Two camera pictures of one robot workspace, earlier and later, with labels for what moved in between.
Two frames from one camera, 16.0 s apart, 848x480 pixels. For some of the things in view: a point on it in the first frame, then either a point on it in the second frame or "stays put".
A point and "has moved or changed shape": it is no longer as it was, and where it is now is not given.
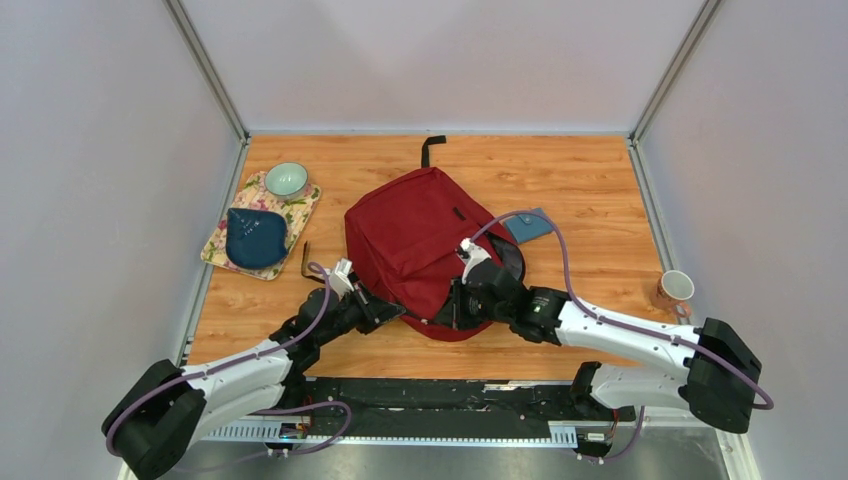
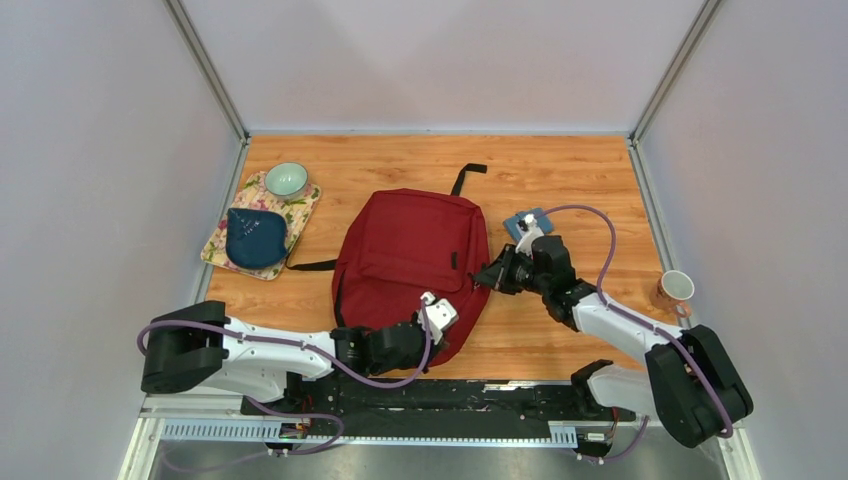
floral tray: (254, 195) stays put
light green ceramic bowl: (286, 180) stays put
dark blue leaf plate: (256, 238) stays put
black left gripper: (373, 311) → (435, 352)
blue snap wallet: (528, 226) stays put
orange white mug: (671, 291) stays put
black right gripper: (454, 316) → (494, 275)
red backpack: (404, 233) has moved or changed shape
